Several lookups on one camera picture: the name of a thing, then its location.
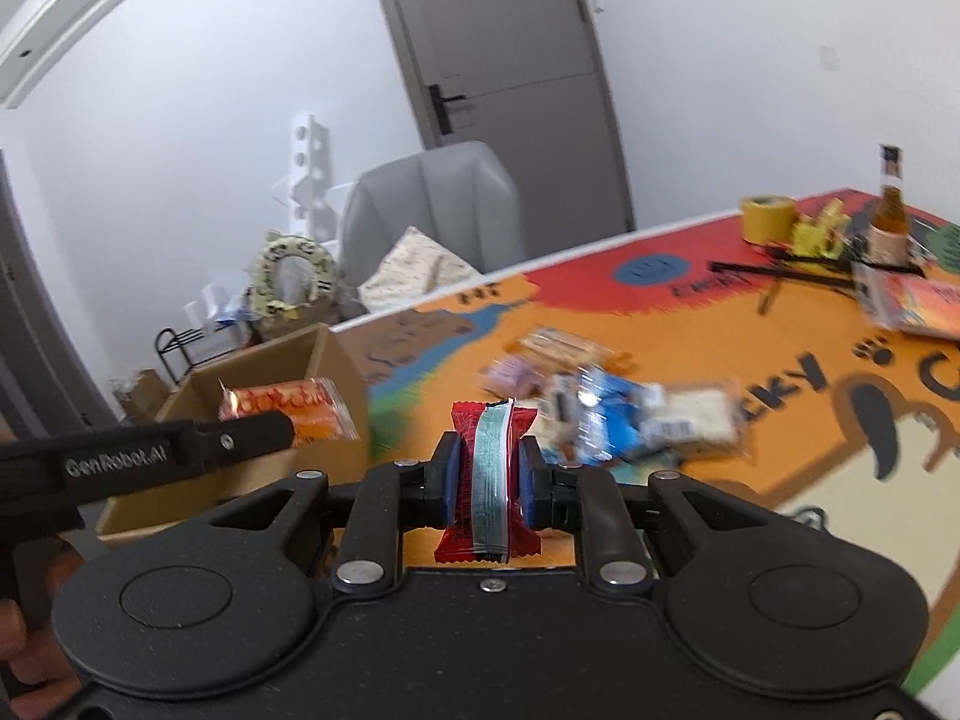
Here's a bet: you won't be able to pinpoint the grey chair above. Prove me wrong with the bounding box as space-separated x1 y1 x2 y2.
340 140 527 310

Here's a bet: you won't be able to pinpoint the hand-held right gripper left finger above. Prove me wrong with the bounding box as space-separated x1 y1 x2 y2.
191 433 461 590

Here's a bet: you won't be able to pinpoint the black wire shoe rack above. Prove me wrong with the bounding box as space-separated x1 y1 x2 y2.
154 325 250 385

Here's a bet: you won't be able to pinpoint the beige cracker packet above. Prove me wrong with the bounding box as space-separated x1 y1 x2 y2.
516 325 632 377

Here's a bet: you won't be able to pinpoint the purple snack packet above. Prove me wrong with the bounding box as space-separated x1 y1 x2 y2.
480 356 545 400

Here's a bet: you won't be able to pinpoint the white wall rack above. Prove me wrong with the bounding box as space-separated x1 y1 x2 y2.
273 113 355 257

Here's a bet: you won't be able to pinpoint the panda print tissue holder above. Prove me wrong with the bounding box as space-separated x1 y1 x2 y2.
247 233 343 325

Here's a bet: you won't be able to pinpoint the yellow tape roll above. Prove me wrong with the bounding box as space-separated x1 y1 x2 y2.
739 194 800 245

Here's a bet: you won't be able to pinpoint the black metal tongs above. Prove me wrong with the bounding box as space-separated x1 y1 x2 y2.
708 249 925 316

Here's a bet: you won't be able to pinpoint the orange snack packet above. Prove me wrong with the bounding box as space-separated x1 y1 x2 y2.
217 377 362 449

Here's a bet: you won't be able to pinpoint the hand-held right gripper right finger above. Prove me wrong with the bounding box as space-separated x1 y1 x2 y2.
517 437 812 590

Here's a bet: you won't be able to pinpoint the blue snack packet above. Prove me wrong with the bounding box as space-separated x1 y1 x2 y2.
544 366 670 462

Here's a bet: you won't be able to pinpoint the grey door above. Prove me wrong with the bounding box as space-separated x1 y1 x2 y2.
363 0 638 235

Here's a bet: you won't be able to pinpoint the red snack packet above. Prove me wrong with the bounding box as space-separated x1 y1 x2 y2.
433 397 542 565

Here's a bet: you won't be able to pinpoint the clear zip bag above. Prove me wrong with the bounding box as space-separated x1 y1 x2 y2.
850 261 960 340

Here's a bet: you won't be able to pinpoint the small brown carton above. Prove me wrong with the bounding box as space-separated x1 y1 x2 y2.
111 368 171 422

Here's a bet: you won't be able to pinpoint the colourful printed tablecloth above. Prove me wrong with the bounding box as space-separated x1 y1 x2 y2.
336 187 960 700

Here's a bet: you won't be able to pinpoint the yellow plastic bag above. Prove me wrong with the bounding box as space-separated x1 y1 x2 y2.
793 199 853 257

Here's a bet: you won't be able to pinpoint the dotted cream cushion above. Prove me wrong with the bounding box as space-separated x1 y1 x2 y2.
358 226 485 313

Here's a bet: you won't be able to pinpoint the amber glass bottle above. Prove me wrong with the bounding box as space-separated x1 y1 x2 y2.
868 144 913 268

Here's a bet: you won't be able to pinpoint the white snack packet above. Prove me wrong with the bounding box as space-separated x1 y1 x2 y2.
651 381 753 460

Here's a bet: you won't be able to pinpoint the person's left hand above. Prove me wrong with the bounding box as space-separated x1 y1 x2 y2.
0 546 85 720

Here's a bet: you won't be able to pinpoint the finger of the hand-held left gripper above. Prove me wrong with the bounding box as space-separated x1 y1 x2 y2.
191 410 298 476

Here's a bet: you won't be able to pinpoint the cardboard box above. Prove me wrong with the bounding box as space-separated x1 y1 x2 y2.
96 322 374 550

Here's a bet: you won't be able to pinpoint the black door handle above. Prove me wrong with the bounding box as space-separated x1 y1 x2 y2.
427 82 467 133

